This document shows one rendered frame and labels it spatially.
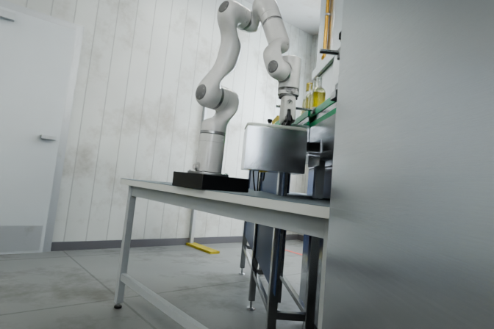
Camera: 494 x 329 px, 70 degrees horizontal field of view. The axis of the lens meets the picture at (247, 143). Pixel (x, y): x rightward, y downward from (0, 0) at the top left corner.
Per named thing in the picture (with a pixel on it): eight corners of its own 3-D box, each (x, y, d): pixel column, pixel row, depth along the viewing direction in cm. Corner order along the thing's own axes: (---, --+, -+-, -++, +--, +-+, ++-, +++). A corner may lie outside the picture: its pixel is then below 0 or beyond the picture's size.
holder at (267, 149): (319, 175, 127) (322, 133, 129) (243, 168, 125) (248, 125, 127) (307, 175, 144) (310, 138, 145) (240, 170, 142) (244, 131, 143)
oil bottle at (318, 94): (323, 132, 159) (326, 86, 162) (311, 131, 159) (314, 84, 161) (320, 134, 165) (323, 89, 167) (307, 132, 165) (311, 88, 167)
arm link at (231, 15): (229, 114, 165) (203, 106, 153) (212, 110, 173) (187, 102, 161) (258, 9, 164) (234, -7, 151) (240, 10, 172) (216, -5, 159)
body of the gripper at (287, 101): (300, 92, 134) (298, 121, 133) (294, 98, 144) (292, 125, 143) (281, 90, 134) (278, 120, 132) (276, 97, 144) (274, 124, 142)
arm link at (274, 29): (263, 4, 139) (284, 67, 127) (287, 21, 151) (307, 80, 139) (247, 19, 144) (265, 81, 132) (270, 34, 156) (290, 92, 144)
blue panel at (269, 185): (322, 200, 154) (324, 159, 156) (282, 196, 153) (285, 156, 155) (269, 189, 312) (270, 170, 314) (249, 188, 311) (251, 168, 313)
